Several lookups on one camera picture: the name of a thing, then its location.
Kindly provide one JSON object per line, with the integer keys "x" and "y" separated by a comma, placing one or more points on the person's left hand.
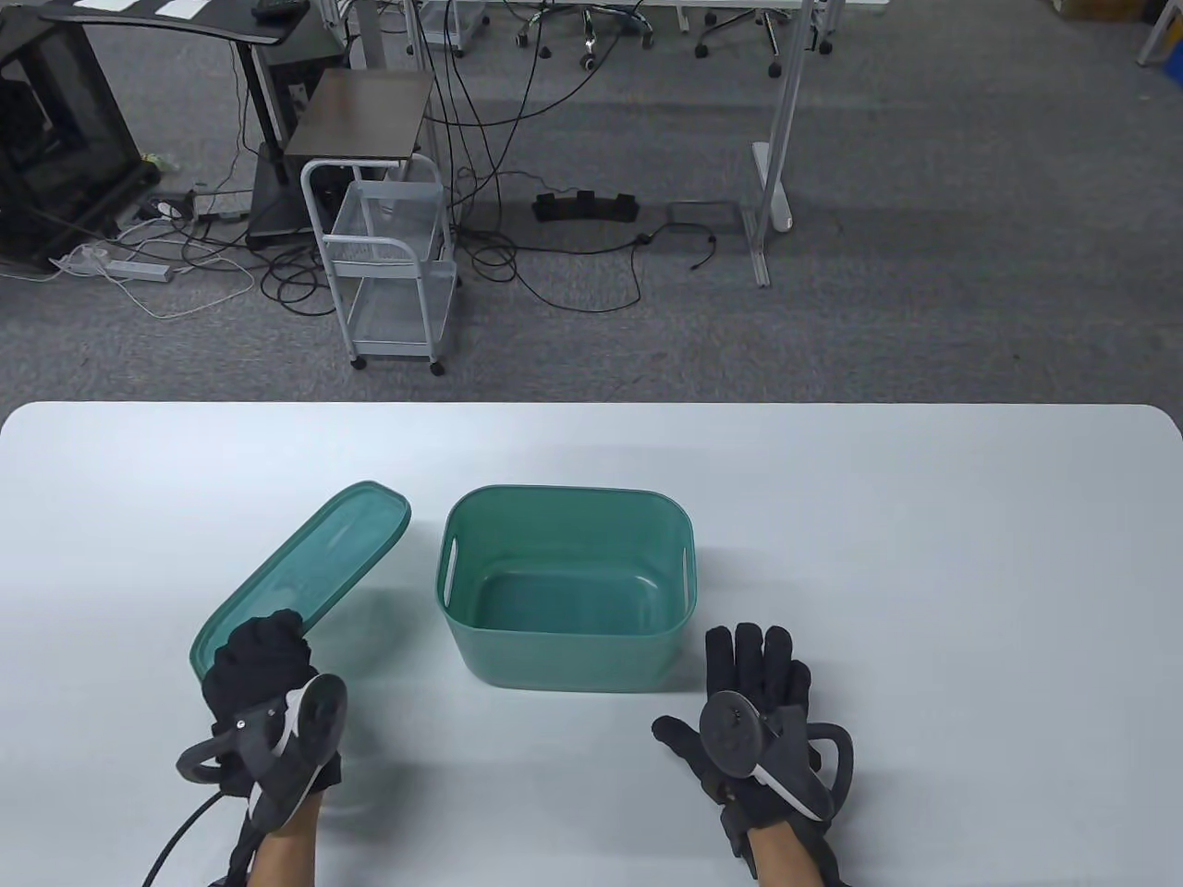
{"x": 263, "y": 656}

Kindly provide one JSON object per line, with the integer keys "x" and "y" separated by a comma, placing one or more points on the person's right hand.
{"x": 758, "y": 665}

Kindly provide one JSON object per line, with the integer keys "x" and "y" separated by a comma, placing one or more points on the green plastic box lid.
{"x": 323, "y": 554}

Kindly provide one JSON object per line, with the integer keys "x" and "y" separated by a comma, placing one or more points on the green plastic storage box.
{"x": 564, "y": 661}

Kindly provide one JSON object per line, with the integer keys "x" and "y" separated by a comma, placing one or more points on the person's left forearm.
{"x": 286, "y": 855}

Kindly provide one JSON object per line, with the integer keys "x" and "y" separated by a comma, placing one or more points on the person's right forearm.
{"x": 786, "y": 859}

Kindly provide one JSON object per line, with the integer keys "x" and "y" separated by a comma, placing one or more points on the grey right hand tracker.
{"x": 730, "y": 730}

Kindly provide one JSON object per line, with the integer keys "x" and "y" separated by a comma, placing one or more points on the grey hand tracker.
{"x": 730, "y": 730}
{"x": 319, "y": 716}

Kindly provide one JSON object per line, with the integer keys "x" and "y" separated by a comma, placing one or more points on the grey left hand tracker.
{"x": 319, "y": 716}

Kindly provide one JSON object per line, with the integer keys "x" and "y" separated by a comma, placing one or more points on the white power strip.
{"x": 129, "y": 268}

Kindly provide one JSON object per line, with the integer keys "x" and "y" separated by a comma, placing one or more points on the brown side table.
{"x": 360, "y": 111}

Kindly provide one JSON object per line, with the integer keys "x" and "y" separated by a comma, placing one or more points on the black office chair base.
{"x": 769, "y": 37}

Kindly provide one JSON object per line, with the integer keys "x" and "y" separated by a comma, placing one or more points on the black desk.
{"x": 185, "y": 26}

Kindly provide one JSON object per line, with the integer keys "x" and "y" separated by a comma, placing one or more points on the chrome office chair base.
{"x": 589, "y": 37}

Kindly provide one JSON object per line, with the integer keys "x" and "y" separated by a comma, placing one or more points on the white mesh trolley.
{"x": 467, "y": 23}

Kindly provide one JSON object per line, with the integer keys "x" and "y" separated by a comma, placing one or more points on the white table leg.
{"x": 1160, "y": 37}

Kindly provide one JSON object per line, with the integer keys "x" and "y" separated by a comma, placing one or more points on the white desk frame leg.
{"x": 784, "y": 92}

